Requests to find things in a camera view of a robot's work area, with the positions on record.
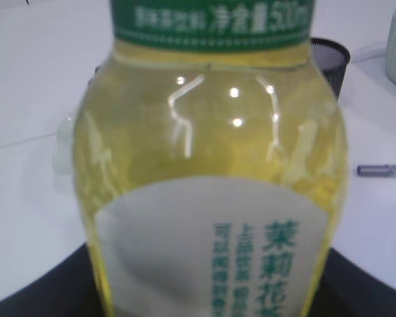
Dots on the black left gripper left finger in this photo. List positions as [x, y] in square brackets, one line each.
[66, 290]

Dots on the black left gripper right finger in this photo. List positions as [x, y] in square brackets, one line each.
[347, 290]

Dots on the yellow tea bottle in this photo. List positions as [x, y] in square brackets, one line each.
[209, 161]

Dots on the silver glitter pen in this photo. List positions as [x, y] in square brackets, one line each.
[377, 171]

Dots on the black mesh pen holder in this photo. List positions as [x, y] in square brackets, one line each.
[332, 59]

